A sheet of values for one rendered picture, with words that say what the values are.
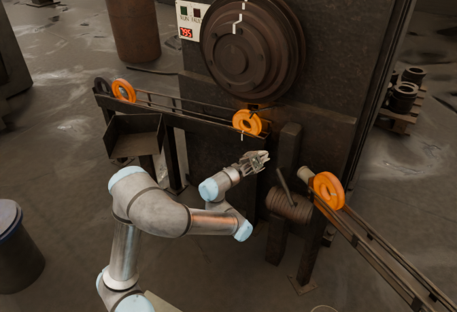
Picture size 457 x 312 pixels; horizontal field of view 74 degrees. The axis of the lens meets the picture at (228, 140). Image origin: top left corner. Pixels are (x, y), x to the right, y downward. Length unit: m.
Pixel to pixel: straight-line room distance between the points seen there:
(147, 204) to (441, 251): 1.81
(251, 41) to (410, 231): 1.58
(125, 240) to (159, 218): 0.21
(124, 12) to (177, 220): 3.44
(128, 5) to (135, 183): 3.32
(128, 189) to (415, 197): 2.03
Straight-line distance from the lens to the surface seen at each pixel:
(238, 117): 1.51
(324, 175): 1.24
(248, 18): 1.22
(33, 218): 2.40
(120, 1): 4.05
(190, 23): 1.62
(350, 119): 1.41
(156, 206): 0.82
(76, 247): 2.12
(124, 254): 1.05
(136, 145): 1.69
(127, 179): 0.90
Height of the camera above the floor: 1.59
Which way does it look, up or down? 37 degrees down
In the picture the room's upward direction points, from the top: 1 degrees counter-clockwise
